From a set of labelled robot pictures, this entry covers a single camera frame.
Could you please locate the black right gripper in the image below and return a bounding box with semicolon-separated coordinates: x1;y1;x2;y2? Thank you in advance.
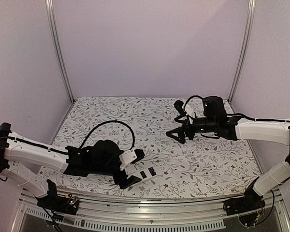
166;115;218;145

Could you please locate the white remote control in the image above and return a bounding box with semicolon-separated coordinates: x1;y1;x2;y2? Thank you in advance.
131;167;164;184

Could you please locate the purple AAA battery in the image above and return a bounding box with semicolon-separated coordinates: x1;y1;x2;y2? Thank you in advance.
148;168;157;176

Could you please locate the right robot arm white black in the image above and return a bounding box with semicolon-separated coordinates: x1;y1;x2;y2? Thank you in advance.
166;96;290;211

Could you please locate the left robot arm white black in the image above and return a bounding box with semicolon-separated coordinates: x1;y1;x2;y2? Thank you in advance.
0;123;145;210

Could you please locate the floral patterned table mat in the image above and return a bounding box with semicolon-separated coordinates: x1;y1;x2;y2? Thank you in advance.
39;97;260;198

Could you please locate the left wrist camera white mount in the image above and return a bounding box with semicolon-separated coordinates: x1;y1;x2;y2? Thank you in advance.
119;149;145;171

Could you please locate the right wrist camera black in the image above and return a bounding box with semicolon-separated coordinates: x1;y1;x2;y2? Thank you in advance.
174;100;196;124

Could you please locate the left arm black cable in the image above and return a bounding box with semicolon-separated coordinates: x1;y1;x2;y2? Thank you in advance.
78;120;135;152

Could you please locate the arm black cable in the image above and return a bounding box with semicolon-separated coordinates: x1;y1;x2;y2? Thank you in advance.
78;120;135;152
183;95;290;123

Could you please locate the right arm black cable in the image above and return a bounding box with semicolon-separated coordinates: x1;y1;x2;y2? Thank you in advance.
183;95;290;123

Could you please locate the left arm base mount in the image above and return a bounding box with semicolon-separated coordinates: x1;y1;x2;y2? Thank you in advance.
36;179;79;216

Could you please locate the aluminium front rail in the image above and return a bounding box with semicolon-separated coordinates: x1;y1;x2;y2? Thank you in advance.
9;188;290;232

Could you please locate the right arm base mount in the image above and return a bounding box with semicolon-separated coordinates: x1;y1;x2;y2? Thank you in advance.
223;188;265;227

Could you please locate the right aluminium frame post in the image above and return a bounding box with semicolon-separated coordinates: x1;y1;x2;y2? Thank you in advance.
228;0;256;104

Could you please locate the aluminium frame post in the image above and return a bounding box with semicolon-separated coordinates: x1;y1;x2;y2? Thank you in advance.
45;0;75;104
228;0;256;104

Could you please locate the left aluminium frame post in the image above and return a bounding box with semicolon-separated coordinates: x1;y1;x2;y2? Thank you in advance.
45;0;75;104

